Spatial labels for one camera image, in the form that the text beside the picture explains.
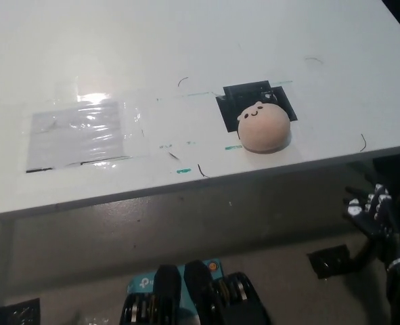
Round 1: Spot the clear taped plastic sheet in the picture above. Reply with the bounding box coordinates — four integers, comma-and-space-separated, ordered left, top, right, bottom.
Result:
25, 100, 152, 174

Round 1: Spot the black square mask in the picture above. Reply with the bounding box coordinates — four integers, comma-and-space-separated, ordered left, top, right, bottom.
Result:
215, 80, 298, 133

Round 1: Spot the black floor tape patch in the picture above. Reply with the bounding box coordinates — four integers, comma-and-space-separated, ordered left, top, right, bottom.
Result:
0, 297, 41, 325
307, 245, 353, 280

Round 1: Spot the pink dumpling toy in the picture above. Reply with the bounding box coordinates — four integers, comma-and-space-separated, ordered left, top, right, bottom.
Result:
236, 101, 292, 155

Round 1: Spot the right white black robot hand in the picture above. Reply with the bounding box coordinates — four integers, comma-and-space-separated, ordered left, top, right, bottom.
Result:
341, 183, 400, 268

